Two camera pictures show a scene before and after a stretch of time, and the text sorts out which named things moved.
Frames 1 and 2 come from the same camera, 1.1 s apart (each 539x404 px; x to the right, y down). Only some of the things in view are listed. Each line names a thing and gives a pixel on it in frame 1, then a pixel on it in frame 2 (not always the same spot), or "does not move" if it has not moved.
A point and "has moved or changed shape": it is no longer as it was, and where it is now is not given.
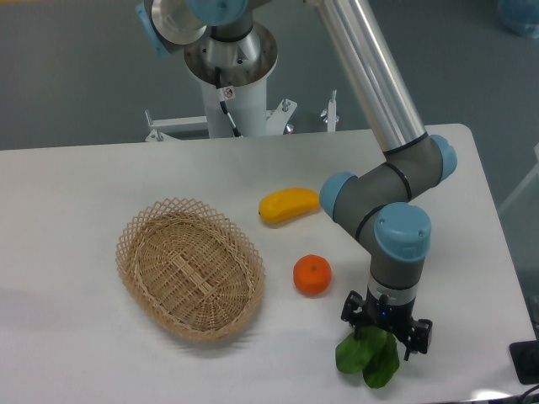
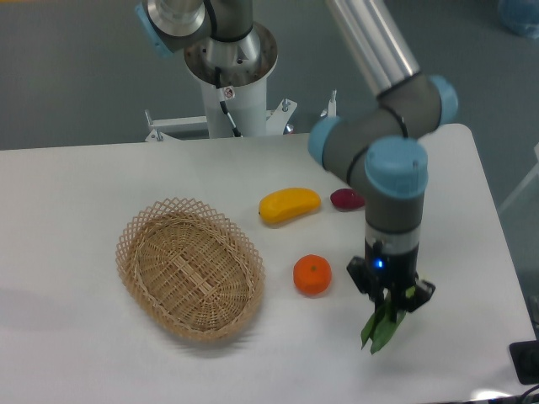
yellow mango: [281, 204] does not move
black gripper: [414, 334] -> [391, 258]
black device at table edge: [525, 358] does not move
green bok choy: [375, 355] has moved or changed shape
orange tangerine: [312, 274] does not move
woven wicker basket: [188, 270] does not move
